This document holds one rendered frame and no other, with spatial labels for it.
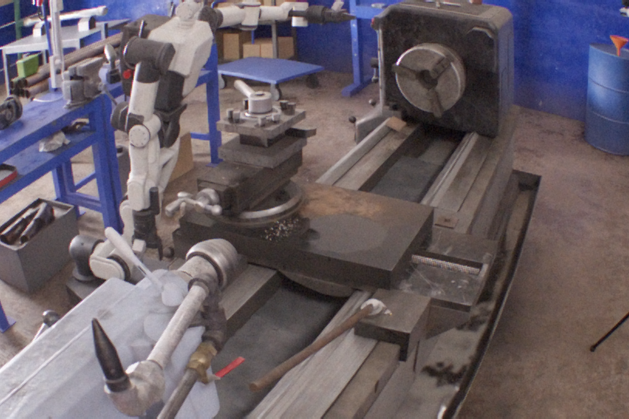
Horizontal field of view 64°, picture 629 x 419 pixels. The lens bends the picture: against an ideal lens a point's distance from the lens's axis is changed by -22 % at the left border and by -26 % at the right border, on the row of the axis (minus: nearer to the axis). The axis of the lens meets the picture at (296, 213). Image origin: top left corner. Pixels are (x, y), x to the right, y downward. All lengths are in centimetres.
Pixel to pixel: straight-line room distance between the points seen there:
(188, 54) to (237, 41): 430
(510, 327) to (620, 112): 272
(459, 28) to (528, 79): 344
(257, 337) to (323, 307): 20
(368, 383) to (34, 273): 230
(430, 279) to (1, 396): 103
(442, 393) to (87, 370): 122
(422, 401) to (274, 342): 52
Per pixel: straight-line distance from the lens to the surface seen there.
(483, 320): 210
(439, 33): 233
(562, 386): 249
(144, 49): 193
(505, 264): 242
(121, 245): 86
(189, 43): 203
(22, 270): 316
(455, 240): 159
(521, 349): 263
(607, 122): 500
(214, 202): 149
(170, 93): 211
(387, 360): 128
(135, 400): 59
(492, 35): 226
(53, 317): 99
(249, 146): 164
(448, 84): 216
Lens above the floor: 168
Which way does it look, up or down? 28 degrees down
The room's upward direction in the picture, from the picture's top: 3 degrees counter-clockwise
